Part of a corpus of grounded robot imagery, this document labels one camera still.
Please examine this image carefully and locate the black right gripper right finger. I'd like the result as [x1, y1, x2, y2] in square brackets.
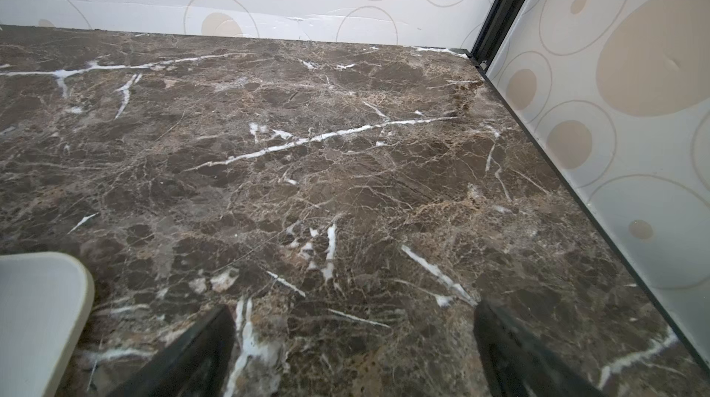
[473, 300, 602, 397]

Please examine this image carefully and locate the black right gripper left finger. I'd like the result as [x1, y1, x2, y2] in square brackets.
[110, 305, 236, 396]

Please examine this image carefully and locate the beige plastic tray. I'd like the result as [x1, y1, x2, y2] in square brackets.
[1, 252, 94, 396]

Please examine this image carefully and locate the black corner frame post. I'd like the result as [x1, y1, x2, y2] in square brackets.
[468, 0, 526, 72]

